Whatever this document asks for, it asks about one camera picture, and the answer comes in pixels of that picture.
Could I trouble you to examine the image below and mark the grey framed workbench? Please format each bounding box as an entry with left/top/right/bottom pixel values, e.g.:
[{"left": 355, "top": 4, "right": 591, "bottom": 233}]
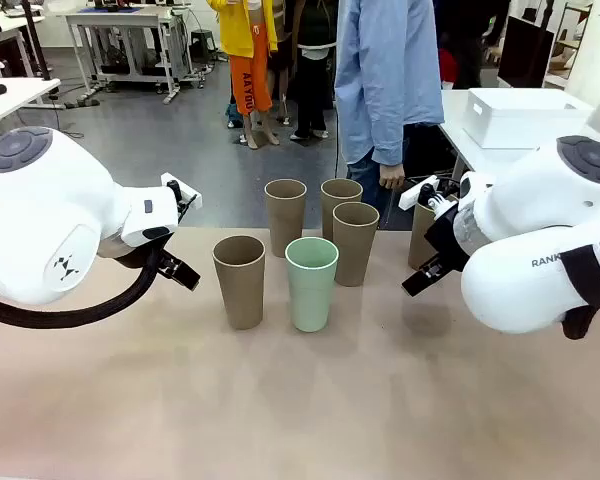
[{"left": 64, "top": 4, "right": 191, "bottom": 105}]

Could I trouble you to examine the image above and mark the person in black clothes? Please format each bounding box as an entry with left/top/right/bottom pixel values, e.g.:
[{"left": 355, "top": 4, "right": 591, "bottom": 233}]
[{"left": 279, "top": 0, "right": 339, "bottom": 141}]

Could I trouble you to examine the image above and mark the black pole stand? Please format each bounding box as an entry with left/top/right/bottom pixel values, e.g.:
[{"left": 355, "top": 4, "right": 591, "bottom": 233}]
[{"left": 19, "top": 0, "right": 54, "bottom": 84}]

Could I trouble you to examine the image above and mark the white plastic basket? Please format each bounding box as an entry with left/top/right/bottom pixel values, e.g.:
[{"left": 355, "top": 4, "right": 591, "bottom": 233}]
[{"left": 462, "top": 87, "right": 594, "bottom": 150}]

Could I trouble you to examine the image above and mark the figure in yellow jacket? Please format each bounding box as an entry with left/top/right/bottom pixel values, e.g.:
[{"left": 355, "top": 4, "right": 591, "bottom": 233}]
[{"left": 205, "top": 0, "right": 281, "bottom": 150}]

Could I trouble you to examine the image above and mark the white side desk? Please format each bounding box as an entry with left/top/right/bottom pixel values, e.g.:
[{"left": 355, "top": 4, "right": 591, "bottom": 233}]
[{"left": 0, "top": 77, "right": 62, "bottom": 134}]

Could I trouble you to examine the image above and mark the black computer monitor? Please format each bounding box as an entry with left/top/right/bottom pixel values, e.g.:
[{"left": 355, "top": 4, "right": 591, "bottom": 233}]
[{"left": 497, "top": 14, "right": 556, "bottom": 90}]

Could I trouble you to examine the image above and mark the green plastic cup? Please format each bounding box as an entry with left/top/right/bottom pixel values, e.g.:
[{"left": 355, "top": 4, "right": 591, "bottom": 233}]
[{"left": 284, "top": 236, "right": 340, "bottom": 334}]

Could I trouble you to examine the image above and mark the person's left forearm blue sleeve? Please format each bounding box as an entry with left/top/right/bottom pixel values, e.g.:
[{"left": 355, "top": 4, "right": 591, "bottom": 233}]
[{"left": 371, "top": 97, "right": 417, "bottom": 167}]

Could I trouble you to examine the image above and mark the black chair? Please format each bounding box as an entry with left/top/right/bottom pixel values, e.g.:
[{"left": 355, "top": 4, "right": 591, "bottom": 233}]
[{"left": 403, "top": 123, "right": 462, "bottom": 187}]

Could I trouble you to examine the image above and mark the black right arm cable sleeve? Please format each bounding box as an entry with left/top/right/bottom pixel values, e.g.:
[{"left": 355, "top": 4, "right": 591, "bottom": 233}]
[{"left": 559, "top": 244, "right": 600, "bottom": 341}]

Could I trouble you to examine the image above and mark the red cloth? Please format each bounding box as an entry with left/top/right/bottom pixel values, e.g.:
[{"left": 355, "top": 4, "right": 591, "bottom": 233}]
[{"left": 438, "top": 47, "right": 459, "bottom": 84}]

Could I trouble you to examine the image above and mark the white table with basket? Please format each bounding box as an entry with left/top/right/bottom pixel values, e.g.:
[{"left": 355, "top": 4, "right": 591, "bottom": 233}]
[{"left": 437, "top": 88, "right": 600, "bottom": 201}]

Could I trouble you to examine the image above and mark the black stool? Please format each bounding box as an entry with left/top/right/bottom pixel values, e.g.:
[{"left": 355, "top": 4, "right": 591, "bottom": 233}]
[{"left": 189, "top": 29, "right": 219, "bottom": 64}]

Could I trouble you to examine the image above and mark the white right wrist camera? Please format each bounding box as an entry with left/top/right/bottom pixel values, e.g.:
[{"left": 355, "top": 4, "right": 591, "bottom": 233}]
[{"left": 398, "top": 174, "right": 439, "bottom": 211}]

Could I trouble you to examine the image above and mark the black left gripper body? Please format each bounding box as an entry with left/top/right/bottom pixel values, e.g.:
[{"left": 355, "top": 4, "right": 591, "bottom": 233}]
[{"left": 110, "top": 233, "right": 175, "bottom": 272}]

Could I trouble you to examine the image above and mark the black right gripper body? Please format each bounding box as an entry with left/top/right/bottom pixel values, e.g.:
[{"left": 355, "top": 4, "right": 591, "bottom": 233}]
[{"left": 424, "top": 203, "right": 474, "bottom": 274}]

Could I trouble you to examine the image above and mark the brown plastic cup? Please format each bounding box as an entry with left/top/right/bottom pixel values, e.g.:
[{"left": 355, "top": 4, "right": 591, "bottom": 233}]
[
  {"left": 212, "top": 235, "right": 267, "bottom": 331},
  {"left": 408, "top": 199, "right": 449, "bottom": 274},
  {"left": 332, "top": 201, "right": 381, "bottom": 288},
  {"left": 320, "top": 178, "right": 364, "bottom": 241},
  {"left": 264, "top": 178, "right": 308, "bottom": 259}
]

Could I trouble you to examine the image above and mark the person's left hand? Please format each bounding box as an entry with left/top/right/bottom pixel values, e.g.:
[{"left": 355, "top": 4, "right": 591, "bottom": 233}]
[{"left": 379, "top": 163, "right": 407, "bottom": 192}]

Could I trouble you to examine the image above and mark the person in blue shirt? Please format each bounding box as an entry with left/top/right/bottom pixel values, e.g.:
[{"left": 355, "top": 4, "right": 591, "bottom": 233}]
[{"left": 334, "top": 0, "right": 446, "bottom": 211}]

